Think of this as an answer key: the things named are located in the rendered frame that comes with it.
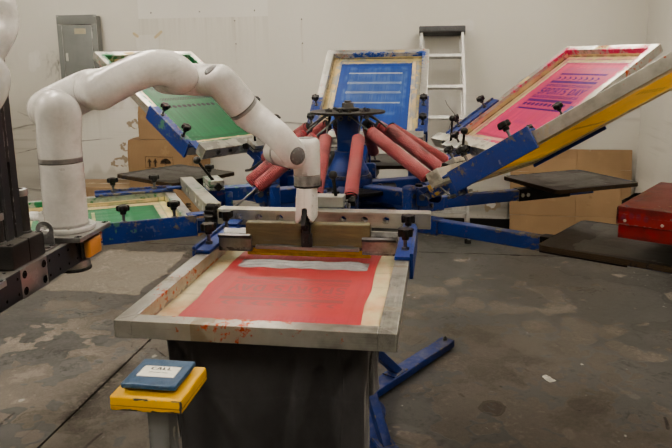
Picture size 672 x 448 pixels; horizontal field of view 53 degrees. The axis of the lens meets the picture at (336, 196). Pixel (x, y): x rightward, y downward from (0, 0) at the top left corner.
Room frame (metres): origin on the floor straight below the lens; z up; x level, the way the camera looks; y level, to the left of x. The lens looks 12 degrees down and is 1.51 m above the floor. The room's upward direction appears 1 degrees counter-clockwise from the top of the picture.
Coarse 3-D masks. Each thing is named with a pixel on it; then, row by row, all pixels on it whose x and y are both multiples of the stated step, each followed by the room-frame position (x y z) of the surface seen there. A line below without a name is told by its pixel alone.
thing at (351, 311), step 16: (304, 272) 1.73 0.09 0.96; (320, 272) 1.72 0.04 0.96; (336, 272) 1.72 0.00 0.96; (352, 272) 1.72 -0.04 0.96; (368, 272) 1.72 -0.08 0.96; (352, 288) 1.59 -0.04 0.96; (368, 288) 1.59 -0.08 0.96; (352, 304) 1.48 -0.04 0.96; (272, 320) 1.39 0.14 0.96; (288, 320) 1.39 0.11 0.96; (304, 320) 1.39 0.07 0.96; (320, 320) 1.39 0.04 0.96; (336, 320) 1.39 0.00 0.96; (352, 320) 1.39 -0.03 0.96
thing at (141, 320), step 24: (192, 264) 1.70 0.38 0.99; (408, 264) 1.68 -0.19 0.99; (168, 288) 1.51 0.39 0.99; (144, 312) 1.38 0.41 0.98; (384, 312) 1.34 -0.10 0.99; (120, 336) 1.31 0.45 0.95; (144, 336) 1.31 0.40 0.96; (168, 336) 1.30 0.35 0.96; (192, 336) 1.29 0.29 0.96; (216, 336) 1.28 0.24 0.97; (240, 336) 1.28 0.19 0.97; (264, 336) 1.27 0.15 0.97; (288, 336) 1.26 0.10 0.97; (312, 336) 1.25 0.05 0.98; (336, 336) 1.24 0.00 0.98; (360, 336) 1.24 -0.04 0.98; (384, 336) 1.23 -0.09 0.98
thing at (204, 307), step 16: (240, 256) 1.88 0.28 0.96; (256, 256) 1.88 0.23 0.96; (272, 256) 1.88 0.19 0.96; (288, 256) 1.88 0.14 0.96; (304, 256) 1.88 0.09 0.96; (224, 272) 1.73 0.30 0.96; (240, 272) 1.73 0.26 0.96; (256, 272) 1.73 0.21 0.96; (272, 272) 1.73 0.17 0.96; (288, 272) 1.73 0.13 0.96; (208, 288) 1.61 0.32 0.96; (224, 288) 1.61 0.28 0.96; (192, 304) 1.50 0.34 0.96; (208, 304) 1.49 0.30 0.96; (224, 304) 1.49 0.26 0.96
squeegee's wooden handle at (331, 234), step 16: (256, 224) 1.87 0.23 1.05; (272, 224) 1.86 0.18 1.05; (288, 224) 1.85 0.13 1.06; (320, 224) 1.84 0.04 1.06; (336, 224) 1.84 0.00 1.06; (352, 224) 1.83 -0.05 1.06; (368, 224) 1.83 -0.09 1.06; (256, 240) 1.87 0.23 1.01; (272, 240) 1.86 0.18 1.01; (288, 240) 1.85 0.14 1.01; (320, 240) 1.84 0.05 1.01; (336, 240) 1.83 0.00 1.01; (352, 240) 1.83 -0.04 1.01
